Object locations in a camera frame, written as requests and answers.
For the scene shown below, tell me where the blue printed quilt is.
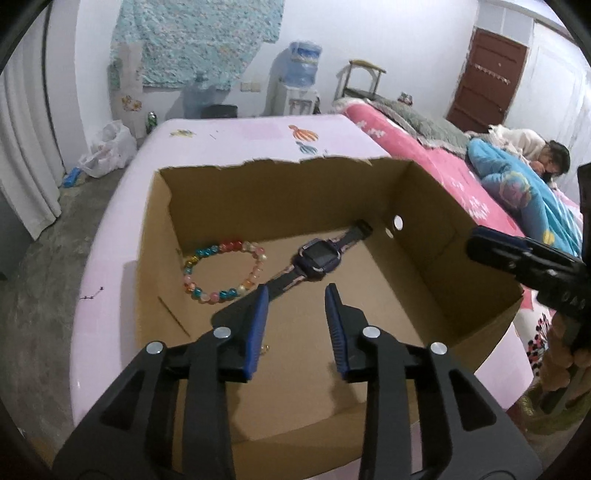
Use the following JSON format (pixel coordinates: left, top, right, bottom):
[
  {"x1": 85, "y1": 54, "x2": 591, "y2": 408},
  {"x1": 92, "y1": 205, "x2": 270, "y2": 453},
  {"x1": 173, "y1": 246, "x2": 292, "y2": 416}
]
[{"x1": 466, "y1": 138, "x2": 583, "y2": 257}]

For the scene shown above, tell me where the grey blanket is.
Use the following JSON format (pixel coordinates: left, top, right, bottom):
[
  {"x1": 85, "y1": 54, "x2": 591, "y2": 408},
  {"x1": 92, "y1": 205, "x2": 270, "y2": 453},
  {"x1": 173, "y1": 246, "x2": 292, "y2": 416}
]
[{"x1": 332, "y1": 97, "x2": 468, "y2": 151}]

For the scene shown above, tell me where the white flower-print cover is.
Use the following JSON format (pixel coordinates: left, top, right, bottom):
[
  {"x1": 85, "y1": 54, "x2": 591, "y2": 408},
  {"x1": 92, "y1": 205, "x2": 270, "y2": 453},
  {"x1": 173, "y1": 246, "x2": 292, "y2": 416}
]
[{"x1": 108, "y1": 44, "x2": 145, "y2": 137}]

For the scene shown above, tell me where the white curtain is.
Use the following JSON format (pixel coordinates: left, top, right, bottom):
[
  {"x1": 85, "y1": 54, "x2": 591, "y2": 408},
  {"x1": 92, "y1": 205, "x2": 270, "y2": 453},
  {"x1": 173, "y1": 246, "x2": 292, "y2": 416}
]
[{"x1": 0, "y1": 69, "x2": 64, "y2": 241}]

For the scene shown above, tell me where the blue water jug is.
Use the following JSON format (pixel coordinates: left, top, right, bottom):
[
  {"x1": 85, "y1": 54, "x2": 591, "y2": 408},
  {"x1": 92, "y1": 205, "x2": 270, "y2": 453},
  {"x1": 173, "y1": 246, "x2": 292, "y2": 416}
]
[{"x1": 288, "y1": 41, "x2": 322, "y2": 88}]

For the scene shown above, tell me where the multicolour bead bracelet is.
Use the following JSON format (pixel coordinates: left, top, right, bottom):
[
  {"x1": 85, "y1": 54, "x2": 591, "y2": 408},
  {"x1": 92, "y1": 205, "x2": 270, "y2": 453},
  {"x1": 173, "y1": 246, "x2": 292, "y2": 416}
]
[{"x1": 182, "y1": 237, "x2": 267, "y2": 303}]

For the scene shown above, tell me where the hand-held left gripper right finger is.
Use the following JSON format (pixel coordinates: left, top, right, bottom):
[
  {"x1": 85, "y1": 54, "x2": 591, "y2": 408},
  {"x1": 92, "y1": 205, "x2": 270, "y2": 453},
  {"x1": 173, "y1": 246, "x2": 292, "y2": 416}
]
[{"x1": 324, "y1": 283, "x2": 543, "y2": 480}]

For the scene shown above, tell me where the brown door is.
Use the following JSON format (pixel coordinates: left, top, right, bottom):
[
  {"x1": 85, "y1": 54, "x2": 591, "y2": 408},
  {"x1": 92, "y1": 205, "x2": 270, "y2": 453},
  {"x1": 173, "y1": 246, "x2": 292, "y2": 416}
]
[{"x1": 447, "y1": 28, "x2": 528, "y2": 126}]

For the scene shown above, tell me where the pink strap digital watch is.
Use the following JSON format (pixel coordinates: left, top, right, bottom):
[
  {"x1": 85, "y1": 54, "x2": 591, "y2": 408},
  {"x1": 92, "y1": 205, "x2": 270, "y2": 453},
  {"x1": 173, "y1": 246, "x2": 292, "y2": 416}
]
[{"x1": 259, "y1": 220, "x2": 374, "y2": 305}]

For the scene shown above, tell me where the person's right hand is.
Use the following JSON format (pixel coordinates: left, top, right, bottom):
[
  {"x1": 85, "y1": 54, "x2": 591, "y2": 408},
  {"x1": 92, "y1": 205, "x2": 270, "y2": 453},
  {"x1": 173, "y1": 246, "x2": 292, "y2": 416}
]
[{"x1": 544, "y1": 318, "x2": 591, "y2": 398}]

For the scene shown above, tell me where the brown cardboard box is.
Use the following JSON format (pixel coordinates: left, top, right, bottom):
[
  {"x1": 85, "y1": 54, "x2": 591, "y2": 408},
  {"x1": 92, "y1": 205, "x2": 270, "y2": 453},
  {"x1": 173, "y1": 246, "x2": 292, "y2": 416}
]
[{"x1": 134, "y1": 157, "x2": 525, "y2": 462}]

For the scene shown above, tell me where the white water dispenser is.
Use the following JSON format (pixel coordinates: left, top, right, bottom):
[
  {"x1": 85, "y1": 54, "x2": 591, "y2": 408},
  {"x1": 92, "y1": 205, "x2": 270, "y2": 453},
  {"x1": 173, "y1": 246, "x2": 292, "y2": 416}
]
[{"x1": 276, "y1": 84, "x2": 320, "y2": 117}]

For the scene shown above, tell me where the wooden chair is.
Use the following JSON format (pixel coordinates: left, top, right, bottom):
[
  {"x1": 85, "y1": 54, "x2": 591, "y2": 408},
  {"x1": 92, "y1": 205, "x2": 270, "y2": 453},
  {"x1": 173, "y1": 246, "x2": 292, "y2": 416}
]
[{"x1": 342, "y1": 59, "x2": 387, "y2": 100}]

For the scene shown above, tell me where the floral wall cloth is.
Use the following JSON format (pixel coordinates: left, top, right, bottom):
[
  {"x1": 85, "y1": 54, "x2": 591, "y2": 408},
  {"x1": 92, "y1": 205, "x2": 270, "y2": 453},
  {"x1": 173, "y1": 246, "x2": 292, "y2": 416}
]
[{"x1": 111, "y1": 0, "x2": 283, "y2": 89}]

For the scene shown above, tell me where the white plastic bag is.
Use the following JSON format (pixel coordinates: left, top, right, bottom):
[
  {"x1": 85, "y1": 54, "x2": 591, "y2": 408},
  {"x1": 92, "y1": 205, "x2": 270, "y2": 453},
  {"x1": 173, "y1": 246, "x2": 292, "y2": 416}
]
[{"x1": 78, "y1": 121, "x2": 138, "y2": 179}]

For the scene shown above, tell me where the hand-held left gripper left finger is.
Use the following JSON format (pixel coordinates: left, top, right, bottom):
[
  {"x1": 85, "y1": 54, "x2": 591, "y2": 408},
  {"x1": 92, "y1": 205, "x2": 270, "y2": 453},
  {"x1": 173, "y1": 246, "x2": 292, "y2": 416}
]
[{"x1": 53, "y1": 284, "x2": 270, "y2": 480}]

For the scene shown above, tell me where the fluffy green white garment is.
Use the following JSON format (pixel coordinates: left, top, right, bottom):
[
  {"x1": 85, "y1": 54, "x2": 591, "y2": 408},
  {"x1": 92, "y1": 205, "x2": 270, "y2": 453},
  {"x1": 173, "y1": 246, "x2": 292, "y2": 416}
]
[{"x1": 508, "y1": 383, "x2": 591, "y2": 437}]

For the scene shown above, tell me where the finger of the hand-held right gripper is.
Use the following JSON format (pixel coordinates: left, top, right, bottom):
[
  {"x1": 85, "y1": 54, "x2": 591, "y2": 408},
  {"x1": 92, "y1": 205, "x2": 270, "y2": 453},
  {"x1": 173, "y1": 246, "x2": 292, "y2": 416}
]
[
  {"x1": 472, "y1": 226, "x2": 586, "y2": 268},
  {"x1": 466, "y1": 236, "x2": 561, "y2": 296}
]

